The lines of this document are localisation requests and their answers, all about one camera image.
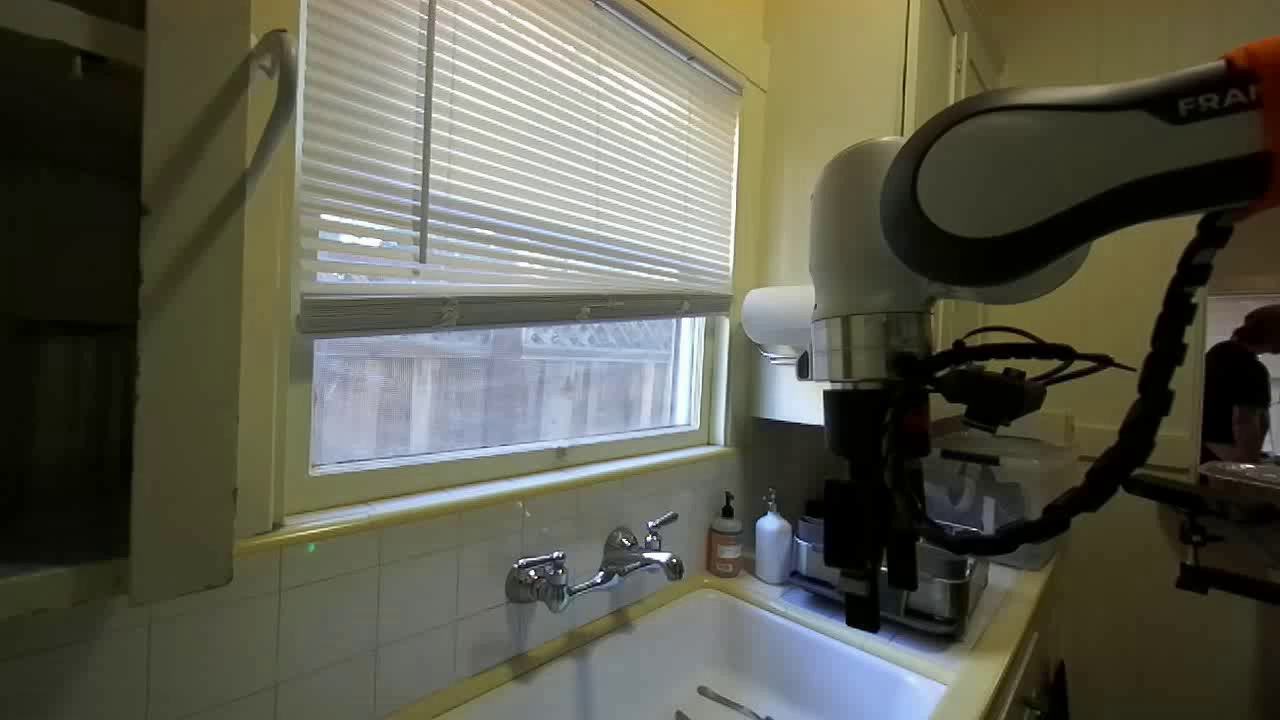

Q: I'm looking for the white enamel sink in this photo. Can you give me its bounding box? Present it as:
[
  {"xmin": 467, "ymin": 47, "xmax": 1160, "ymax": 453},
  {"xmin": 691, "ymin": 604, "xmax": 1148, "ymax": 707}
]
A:
[{"xmin": 436, "ymin": 583, "xmax": 951, "ymax": 720}]

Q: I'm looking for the clear plastic container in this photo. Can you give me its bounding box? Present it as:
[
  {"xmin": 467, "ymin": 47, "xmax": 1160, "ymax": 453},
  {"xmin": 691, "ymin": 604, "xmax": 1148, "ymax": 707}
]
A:
[{"xmin": 932, "ymin": 444, "xmax": 1073, "ymax": 541}]

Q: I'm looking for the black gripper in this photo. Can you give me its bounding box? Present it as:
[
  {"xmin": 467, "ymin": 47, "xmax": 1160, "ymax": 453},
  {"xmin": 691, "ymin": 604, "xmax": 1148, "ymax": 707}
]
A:
[{"xmin": 820, "ymin": 381, "xmax": 932, "ymax": 637}]

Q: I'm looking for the cream wall cabinet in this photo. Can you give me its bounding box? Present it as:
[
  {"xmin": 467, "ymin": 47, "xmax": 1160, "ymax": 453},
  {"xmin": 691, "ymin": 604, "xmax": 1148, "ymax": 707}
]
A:
[{"xmin": 894, "ymin": 0, "xmax": 1009, "ymax": 134}]

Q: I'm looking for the person in dark shirt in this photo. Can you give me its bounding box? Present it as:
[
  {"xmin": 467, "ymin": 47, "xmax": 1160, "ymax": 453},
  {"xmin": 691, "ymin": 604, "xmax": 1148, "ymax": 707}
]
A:
[{"xmin": 1196, "ymin": 300, "xmax": 1280, "ymax": 464}]

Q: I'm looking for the cream framed window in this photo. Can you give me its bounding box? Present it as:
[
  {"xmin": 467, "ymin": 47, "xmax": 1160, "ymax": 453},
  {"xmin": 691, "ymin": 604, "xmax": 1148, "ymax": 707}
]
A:
[{"xmin": 271, "ymin": 0, "xmax": 773, "ymax": 527}]

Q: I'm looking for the dark metal bracket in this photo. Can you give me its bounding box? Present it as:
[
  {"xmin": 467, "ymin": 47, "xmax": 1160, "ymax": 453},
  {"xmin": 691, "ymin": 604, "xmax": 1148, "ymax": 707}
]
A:
[{"xmin": 1121, "ymin": 454, "xmax": 1280, "ymax": 606}]

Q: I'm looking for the brown soap pump bottle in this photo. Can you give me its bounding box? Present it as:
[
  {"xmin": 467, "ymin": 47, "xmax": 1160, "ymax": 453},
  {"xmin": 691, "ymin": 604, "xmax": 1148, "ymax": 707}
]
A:
[{"xmin": 703, "ymin": 486, "xmax": 747, "ymax": 578}]

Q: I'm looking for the grey dish rack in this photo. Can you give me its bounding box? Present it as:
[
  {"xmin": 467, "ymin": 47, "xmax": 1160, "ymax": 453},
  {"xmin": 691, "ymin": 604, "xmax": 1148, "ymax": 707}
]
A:
[{"xmin": 793, "ymin": 513, "xmax": 995, "ymax": 647}]

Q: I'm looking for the chrome wall faucet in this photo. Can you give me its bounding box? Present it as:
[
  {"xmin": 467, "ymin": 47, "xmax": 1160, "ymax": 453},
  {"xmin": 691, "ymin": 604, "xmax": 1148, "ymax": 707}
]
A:
[{"xmin": 500, "ymin": 508, "xmax": 687, "ymax": 615}]

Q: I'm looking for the cream open cupboard door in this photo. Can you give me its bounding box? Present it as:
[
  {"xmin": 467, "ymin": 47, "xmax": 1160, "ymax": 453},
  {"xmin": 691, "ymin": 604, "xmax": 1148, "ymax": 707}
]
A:
[{"xmin": 127, "ymin": 0, "xmax": 300, "ymax": 606}]

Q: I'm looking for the white soap pump bottle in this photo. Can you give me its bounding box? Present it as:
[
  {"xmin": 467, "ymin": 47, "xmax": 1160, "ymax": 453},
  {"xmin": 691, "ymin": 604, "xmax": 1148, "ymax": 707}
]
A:
[{"xmin": 752, "ymin": 486, "xmax": 797, "ymax": 588}]

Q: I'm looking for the black corrugated cable conduit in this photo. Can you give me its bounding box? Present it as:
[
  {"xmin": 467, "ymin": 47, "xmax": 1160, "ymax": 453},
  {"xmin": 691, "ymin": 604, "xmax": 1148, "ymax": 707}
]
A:
[{"xmin": 927, "ymin": 211, "xmax": 1239, "ymax": 560}]

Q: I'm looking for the black wrist camera with cables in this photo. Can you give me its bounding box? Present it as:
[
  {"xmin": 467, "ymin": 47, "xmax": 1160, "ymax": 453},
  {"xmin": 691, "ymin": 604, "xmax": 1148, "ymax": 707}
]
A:
[{"xmin": 927, "ymin": 323, "xmax": 1136, "ymax": 435}]

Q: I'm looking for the blind tilt wand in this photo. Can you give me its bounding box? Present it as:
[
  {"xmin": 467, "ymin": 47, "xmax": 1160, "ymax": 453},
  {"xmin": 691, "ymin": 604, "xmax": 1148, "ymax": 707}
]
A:
[{"xmin": 418, "ymin": 0, "xmax": 442, "ymax": 267}]

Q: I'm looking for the white paper towel roll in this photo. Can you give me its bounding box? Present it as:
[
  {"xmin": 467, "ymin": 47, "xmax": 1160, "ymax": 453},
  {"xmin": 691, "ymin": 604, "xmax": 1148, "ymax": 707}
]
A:
[{"xmin": 742, "ymin": 278, "xmax": 824, "ymax": 359}]

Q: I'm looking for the dark open cupboard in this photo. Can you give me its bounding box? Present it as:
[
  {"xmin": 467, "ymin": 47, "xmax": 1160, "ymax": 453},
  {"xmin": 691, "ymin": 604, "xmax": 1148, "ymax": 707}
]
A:
[{"xmin": 0, "ymin": 0, "xmax": 149, "ymax": 578}]

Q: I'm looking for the white slatted window blind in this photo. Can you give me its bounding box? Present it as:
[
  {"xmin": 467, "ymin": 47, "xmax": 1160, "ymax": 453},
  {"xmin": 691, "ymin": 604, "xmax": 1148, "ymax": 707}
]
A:
[{"xmin": 291, "ymin": 0, "xmax": 746, "ymax": 334}]

